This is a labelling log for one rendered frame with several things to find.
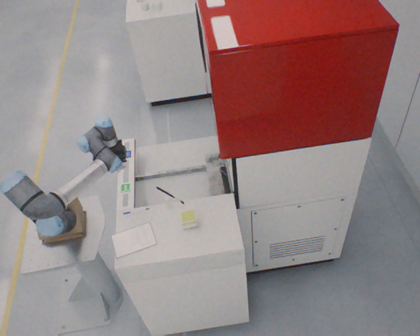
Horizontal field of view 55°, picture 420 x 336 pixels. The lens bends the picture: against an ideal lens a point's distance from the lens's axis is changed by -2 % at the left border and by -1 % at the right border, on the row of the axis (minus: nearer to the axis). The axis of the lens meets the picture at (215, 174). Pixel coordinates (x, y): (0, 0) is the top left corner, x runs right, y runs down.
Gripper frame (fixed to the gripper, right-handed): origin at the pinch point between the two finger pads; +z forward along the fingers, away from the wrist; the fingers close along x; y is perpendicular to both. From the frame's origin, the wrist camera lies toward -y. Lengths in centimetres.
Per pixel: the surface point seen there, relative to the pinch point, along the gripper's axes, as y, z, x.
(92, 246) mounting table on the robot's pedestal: -20.6, 28.7, -25.4
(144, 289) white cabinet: 5, 39, -50
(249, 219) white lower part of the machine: 66, 40, -15
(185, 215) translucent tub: 32.9, 7.3, -30.0
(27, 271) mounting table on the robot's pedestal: -55, 29, -35
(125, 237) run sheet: 1.2, 13.8, -33.0
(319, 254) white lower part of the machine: 113, 93, -15
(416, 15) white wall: 207, -6, 101
